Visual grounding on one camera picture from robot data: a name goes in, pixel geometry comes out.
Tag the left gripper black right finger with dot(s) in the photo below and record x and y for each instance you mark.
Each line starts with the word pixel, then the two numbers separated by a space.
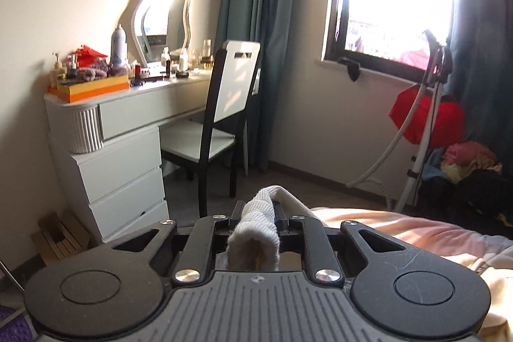
pixel 306 235

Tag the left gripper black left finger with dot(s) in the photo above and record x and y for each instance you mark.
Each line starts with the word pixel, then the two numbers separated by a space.
pixel 196 262

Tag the cream white sweatshirt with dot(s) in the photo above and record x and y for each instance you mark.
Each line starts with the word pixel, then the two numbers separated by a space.
pixel 254 244

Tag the pile of colourful clothes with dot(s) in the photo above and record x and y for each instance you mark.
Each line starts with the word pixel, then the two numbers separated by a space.
pixel 468 174

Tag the small wooden crate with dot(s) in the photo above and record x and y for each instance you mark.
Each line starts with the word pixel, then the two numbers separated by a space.
pixel 60 237

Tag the white vanity dresser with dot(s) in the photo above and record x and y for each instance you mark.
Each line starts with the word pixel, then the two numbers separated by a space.
pixel 106 152

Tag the black and white chair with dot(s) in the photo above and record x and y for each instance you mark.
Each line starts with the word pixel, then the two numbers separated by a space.
pixel 193 146

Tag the purple mat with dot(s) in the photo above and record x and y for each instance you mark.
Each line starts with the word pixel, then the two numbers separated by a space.
pixel 15 325

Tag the orange flat box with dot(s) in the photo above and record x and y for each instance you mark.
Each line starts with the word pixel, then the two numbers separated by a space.
pixel 77 92

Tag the white spray bottle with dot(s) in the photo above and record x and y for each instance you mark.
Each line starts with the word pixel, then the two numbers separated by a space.
pixel 118 46

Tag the teal right curtain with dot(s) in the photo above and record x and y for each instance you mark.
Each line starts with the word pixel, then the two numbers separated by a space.
pixel 481 46

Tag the teal curtain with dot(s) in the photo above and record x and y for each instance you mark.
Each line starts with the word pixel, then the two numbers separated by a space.
pixel 481 46
pixel 291 119

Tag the teal left curtain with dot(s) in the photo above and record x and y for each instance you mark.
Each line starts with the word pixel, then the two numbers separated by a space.
pixel 291 119

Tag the wavy white vanity mirror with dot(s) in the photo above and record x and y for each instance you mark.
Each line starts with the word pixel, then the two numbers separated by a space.
pixel 160 25

